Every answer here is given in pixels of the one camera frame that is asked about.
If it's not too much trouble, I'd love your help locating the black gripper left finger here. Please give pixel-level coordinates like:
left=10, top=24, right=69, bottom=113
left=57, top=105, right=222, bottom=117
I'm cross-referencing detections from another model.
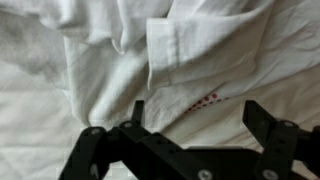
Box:
left=59, top=99, right=214, bottom=180

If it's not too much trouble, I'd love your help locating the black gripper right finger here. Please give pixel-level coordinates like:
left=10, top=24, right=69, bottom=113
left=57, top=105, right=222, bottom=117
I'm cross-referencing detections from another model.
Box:
left=242, top=99, right=320, bottom=180

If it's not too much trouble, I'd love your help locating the white cloth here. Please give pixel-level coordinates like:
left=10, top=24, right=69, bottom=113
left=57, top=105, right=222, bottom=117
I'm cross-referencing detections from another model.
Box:
left=0, top=0, right=320, bottom=134

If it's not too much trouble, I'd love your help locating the white sheeted mattress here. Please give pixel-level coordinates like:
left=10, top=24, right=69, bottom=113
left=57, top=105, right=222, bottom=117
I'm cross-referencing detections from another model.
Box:
left=0, top=49, right=320, bottom=180

